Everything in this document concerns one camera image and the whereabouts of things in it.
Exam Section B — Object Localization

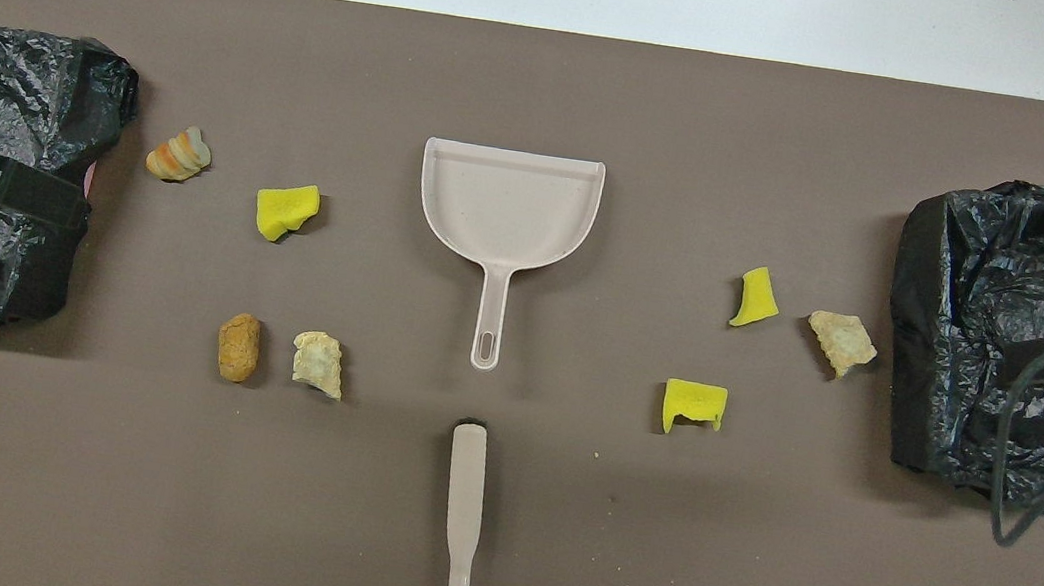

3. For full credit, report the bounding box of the brown croquette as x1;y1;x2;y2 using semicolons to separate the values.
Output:
212;309;266;387

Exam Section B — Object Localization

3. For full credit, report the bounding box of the beige plastic dustpan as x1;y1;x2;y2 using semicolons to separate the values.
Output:
396;135;608;384

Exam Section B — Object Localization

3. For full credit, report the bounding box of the yellow sponge chunk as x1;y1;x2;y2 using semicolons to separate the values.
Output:
251;177;324;249

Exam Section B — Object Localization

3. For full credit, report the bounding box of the striped shell shaped bread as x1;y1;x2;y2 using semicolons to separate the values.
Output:
143;120;217;187

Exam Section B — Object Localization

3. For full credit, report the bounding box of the notched yellow sponge piece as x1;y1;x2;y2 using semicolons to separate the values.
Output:
659;377;731;443

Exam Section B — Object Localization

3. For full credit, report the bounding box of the brown table mat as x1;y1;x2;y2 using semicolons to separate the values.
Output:
0;0;1044;586

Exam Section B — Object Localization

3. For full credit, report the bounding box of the beige brush handle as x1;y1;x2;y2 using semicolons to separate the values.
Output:
431;415;498;586

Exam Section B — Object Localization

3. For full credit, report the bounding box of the pale fried dumpling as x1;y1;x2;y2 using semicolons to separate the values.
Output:
801;308;883;385

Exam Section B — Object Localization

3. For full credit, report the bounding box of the black bag lined bin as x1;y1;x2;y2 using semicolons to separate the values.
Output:
0;26;147;346
865;165;1044;512

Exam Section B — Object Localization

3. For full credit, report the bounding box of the curved yellow sponge piece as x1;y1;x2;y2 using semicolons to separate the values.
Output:
727;262;785;333

